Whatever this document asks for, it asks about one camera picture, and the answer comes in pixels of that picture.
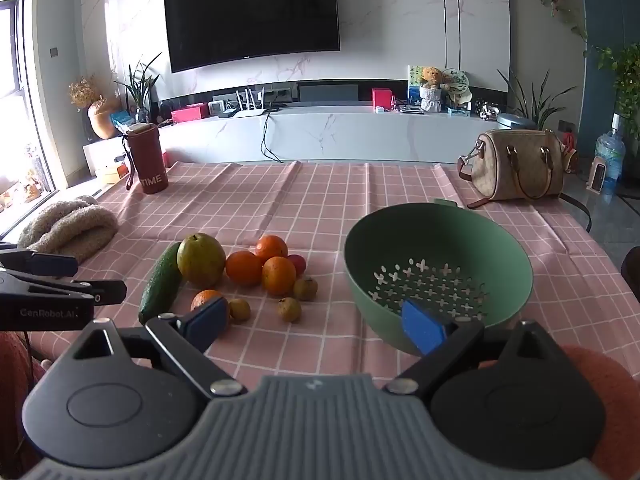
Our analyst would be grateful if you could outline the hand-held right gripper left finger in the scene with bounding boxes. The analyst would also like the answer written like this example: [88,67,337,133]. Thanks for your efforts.
[72,296,249,399]

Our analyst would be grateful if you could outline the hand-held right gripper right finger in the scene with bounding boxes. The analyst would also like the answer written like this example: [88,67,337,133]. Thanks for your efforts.
[384,299,569,398]

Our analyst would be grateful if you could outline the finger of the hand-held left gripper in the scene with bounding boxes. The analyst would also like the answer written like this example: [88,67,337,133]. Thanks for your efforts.
[0,269,127,306]
[0,242,79,277]

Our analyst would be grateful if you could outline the orange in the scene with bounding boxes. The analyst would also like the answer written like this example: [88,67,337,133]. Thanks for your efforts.
[261,256,297,297]
[190,289,231,328]
[225,251,264,287]
[255,235,289,263]

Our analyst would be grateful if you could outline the green cucumber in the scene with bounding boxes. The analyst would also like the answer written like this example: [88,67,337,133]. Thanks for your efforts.
[138,241,183,326]

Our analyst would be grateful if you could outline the yellow-green pear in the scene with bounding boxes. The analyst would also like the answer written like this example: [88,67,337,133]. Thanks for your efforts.
[177,233,227,290]

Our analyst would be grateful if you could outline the small beige potato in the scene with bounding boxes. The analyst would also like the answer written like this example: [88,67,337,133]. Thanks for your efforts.
[278,297,303,323]

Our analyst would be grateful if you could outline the green colander bowl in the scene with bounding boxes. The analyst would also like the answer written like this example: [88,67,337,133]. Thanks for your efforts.
[343,199,534,356]

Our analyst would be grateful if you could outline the person's left forearm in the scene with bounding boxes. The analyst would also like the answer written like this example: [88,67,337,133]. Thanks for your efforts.
[0,331,48,463]

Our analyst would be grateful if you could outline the beige fluffy hat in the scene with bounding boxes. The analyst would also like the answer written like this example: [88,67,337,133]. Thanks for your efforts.
[17,199,120,265]

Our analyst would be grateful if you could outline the white cardboard box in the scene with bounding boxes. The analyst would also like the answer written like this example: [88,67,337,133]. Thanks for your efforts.
[82,139,127,184]

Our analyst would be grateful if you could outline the maroon bottle bag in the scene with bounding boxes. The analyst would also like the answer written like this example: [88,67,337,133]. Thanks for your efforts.
[121,122,169,194]

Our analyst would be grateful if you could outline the brown vase with dried flowers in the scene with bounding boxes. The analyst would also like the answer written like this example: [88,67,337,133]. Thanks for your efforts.
[69,76,122,140]

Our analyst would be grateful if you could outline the window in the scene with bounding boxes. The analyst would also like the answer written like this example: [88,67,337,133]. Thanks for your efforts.
[0,0,57,233]

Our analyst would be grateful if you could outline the pink checked tablecloth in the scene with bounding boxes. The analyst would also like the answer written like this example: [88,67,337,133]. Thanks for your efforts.
[0,160,640,406]

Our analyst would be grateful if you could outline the beige patterned handbag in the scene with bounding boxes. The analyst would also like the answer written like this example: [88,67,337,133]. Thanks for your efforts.
[456,129,566,210]

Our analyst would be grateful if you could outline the person's coral fleece clothing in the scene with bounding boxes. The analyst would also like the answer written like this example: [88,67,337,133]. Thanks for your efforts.
[565,344,640,480]

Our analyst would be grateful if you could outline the long-leaf potted plant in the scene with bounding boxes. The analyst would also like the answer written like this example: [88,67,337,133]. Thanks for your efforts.
[114,52,164,124]
[497,67,577,131]

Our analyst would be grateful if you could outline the white marble tv cabinet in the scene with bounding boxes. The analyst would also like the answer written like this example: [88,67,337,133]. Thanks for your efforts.
[82,105,506,168]

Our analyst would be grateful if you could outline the black chair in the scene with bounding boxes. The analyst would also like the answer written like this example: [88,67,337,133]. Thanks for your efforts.
[559,192,640,307]

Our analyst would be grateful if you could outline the white router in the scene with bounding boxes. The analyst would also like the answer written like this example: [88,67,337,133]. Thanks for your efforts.
[234,87,269,119]

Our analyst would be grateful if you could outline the grey bin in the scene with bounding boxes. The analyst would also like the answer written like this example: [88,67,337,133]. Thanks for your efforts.
[496,112,539,134]

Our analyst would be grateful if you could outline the small pink heater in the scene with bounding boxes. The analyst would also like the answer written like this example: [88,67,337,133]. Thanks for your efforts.
[587,156,607,192]

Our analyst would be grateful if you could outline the teddy bear in white pot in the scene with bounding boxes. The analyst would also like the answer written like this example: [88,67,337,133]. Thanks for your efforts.
[419,66,444,112]

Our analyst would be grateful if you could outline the round hand fan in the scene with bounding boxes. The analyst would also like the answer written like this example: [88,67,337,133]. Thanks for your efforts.
[442,69,473,104]

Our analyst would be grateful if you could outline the black box under television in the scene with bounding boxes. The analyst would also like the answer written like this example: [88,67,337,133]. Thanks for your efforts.
[297,82,360,104]

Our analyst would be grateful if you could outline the large water jug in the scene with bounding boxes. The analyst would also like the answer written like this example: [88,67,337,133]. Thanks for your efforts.
[594,114,627,194]

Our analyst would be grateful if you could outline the leafy vine plant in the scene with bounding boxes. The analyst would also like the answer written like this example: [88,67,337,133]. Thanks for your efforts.
[595,45,640,141]

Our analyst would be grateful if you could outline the black cable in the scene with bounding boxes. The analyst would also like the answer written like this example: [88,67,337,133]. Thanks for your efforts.
[259,109,287,164]

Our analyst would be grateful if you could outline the black wall television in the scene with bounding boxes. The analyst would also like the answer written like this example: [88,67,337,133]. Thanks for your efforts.
[163,0,342,74]

